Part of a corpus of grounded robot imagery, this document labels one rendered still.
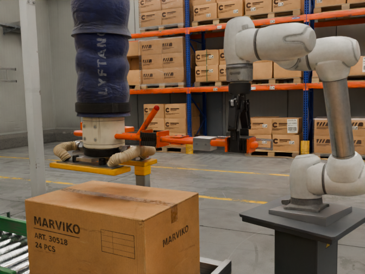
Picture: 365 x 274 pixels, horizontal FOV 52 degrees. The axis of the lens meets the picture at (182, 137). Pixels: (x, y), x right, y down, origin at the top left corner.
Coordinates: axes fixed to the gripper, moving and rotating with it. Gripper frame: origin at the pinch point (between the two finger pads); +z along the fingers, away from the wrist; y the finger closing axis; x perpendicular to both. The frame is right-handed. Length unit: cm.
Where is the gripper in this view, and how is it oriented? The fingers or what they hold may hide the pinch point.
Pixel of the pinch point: (239, 142)
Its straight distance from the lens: 130.2
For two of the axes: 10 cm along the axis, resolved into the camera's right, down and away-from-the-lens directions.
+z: 0.2, 9.9, 1.0
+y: -5.0, 1.0, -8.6
